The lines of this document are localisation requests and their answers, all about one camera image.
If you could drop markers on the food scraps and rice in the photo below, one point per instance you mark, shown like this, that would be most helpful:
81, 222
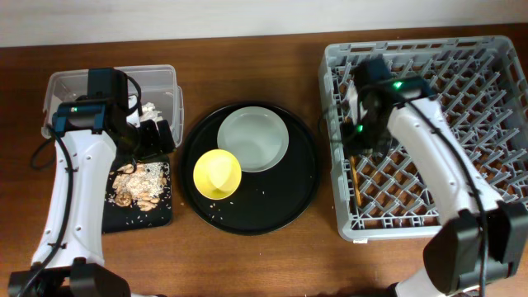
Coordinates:
141, 185

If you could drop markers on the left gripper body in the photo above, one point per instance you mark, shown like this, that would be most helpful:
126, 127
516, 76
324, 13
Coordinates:
131, 144

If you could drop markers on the black round tray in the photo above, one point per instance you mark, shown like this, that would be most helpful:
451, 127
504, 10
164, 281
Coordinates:
264, 201

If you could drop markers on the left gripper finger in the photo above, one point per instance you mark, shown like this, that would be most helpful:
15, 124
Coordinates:
166, 141
148, 139

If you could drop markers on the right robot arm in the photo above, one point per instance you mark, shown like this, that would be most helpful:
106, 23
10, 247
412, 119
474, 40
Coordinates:
482, 237

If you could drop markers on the clear plastic bin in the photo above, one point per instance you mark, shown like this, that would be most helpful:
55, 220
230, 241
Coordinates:
158, 85

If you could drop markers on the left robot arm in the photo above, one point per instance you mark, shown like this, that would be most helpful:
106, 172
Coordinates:
89, 133

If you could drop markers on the white tissue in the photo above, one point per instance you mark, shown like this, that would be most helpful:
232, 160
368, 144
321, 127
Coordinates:
150, 112

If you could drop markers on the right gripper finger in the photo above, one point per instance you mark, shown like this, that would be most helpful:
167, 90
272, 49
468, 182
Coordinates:
349, 135
381, 148

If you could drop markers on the grey plate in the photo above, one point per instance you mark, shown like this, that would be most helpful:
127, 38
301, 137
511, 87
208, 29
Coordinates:
256, 136

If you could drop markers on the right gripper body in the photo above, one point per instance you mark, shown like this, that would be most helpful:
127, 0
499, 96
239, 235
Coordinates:
365, 136

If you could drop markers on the black rectangular tray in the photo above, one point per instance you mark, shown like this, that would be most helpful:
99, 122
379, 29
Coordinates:
117, 219

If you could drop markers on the grey dishwasher rack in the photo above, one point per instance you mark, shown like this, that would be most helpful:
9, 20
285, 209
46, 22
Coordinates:
483, 92

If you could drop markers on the wooden chopstick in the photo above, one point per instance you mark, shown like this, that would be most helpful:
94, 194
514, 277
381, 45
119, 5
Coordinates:
357, 192

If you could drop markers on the yellow bowl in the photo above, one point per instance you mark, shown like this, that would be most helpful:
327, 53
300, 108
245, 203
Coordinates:
217, 174

